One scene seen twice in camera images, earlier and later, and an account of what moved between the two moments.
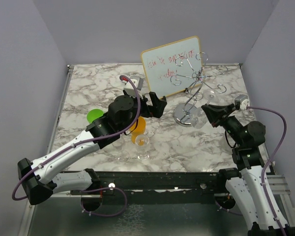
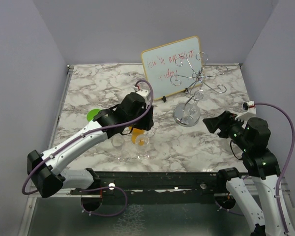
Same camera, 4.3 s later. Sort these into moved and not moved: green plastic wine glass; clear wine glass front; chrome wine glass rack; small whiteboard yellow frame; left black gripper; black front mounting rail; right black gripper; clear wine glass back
Moved: clear wine glass back; right black gripper; left black gripper
Not moved: small whiteboard yellow frame; green plastic wine glass; black front mounting rail; clear wine glass front; chrome wine glass rack
